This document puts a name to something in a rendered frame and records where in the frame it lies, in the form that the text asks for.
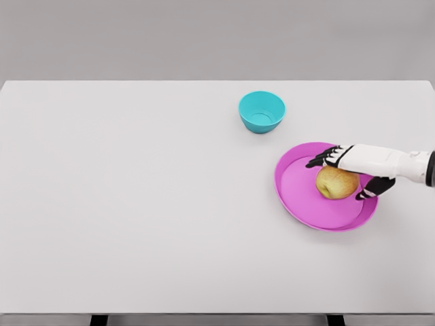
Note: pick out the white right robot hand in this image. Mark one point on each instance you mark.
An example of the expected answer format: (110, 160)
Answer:
(365, 159)

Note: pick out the yellow-green apple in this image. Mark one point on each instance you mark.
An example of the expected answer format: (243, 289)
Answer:
(336, 185)

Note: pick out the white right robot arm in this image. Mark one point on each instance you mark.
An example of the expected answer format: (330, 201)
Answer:
(413, 164)

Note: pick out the pink plate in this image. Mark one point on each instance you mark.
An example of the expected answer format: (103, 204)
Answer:
(306, 200)

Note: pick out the blue bowl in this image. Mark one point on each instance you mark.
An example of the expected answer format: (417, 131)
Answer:
(261, 113)

